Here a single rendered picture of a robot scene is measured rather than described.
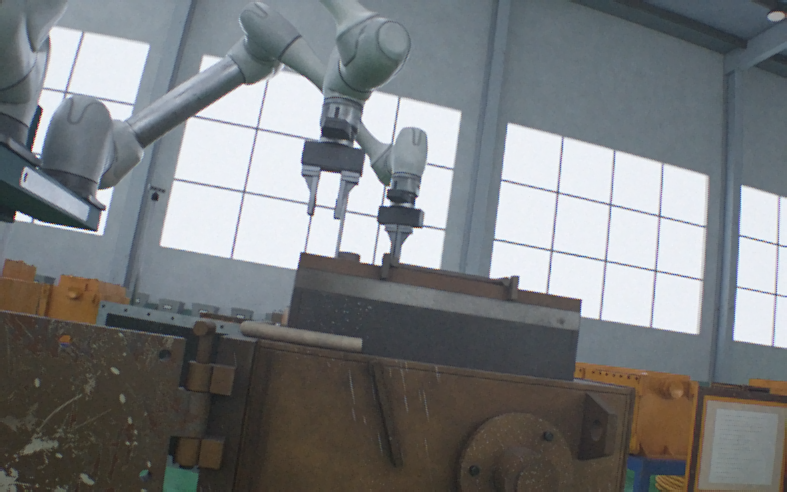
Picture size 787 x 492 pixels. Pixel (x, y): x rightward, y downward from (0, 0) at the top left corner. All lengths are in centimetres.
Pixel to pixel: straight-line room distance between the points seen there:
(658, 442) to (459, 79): 878
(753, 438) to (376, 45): 276
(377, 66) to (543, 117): 1135
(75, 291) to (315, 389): 640
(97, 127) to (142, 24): 1042
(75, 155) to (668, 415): 430
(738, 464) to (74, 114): 311
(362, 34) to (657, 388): 402
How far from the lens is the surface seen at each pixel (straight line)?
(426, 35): 1220
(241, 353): 71
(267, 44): 177
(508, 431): 83
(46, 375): 66
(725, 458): 324
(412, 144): 172
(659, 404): 480
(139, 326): 239
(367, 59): 113
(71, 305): 723
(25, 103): 121
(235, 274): 1051
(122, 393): 67
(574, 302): 97
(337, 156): 124
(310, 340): 82
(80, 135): 162
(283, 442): 81
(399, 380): 81
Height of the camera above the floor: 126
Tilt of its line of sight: 9 degrees up
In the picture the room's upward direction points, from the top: 8 degrees clockwise
